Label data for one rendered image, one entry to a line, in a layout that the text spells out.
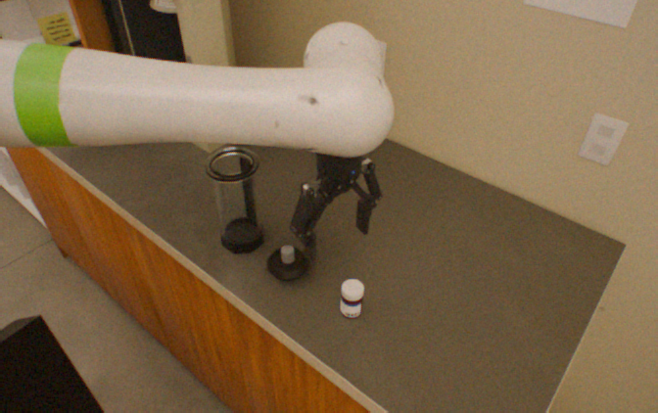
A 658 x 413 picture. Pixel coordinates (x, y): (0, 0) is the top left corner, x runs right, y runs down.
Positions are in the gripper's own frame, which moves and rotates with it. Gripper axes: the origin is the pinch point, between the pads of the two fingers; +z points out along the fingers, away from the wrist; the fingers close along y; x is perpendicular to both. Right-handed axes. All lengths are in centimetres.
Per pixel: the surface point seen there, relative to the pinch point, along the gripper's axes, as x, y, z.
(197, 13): -62, -2, -22
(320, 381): 8.7, 9.4, 31.1
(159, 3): -75, 3, -22
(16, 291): -140, 78, 111
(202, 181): -50, 8, 17
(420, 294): 10.4, -14.8, 17.0
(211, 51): -63, -4, -12
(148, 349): -77, 37, 111
